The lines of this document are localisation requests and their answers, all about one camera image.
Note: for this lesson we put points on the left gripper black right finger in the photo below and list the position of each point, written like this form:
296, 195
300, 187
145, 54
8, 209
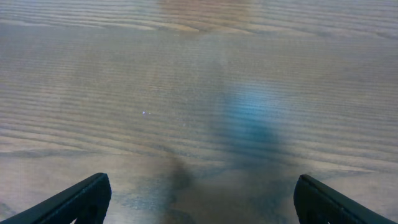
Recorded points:
317, 203

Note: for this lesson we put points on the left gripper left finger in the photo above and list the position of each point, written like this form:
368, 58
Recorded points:
86, 202

